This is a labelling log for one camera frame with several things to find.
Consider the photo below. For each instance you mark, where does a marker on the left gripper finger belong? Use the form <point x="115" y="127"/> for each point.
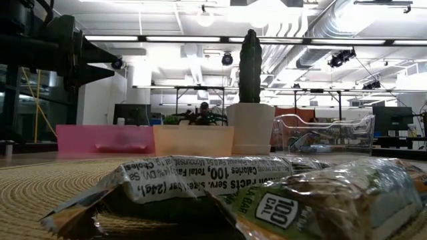
<point x="91" y="74"/>
<point x="93" y="55"/>

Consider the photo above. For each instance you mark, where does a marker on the peanut butter granola bar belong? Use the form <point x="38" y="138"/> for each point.
<point x="200" y="173"/>
<point x="333" y="200"/>

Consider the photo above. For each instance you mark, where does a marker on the oatmeal raisin granola bar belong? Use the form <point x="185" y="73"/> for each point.
<point x="310" y="143"/>

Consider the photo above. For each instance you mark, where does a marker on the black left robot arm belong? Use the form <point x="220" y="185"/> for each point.
<point x="26" y="50"/>

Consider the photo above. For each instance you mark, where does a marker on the white cup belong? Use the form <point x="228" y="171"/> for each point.
<point x="120" y="121"/>

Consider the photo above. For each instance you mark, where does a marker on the black monitor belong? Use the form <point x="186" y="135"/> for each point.
<point x="393" y="120"/>
<point x="131" y="115"/>

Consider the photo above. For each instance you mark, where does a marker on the pink plastic bin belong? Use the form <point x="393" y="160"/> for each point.
<point x="83" y="136"/>

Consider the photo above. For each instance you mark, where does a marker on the blue box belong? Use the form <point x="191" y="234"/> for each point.
<point x="156" y="122"/>

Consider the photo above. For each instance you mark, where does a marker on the green plant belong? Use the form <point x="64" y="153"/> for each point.
<point x="171" y="120"/>

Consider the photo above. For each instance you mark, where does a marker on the round ceiling lamp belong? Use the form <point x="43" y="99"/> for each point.
<point x="205" y="18"/>

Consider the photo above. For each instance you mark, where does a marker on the person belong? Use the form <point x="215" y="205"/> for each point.
<point x="204" y="110"/>

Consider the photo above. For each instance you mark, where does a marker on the orange plastic bin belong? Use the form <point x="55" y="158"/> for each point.
<point x="193" y="140"/>

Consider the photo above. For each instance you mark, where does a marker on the round woven placemat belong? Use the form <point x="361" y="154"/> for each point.
<point x="50" y="193"/>

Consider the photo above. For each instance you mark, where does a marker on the overhead light bar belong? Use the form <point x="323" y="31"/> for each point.
<point x="267" y="40"/>

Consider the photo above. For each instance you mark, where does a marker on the orange panel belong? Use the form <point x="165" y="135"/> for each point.
<point x="300" y="113"/>

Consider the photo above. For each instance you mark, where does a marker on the black ceiling spotlight cluster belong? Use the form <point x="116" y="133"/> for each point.
<point x="340" y="57"/>

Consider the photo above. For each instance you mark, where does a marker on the clear plastic bin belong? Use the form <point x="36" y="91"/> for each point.
<point x="363" y="133"/>

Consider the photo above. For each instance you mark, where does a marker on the black background desk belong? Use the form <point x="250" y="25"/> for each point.
<point x="400" y="141"/>

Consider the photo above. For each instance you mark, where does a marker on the background black workstation frame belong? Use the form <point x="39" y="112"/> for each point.
<point x="317" y="90"/>
<point x="200" y="88"/>

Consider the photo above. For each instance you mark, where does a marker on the small grey post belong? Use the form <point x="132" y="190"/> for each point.
<point x="9" y="150"/>

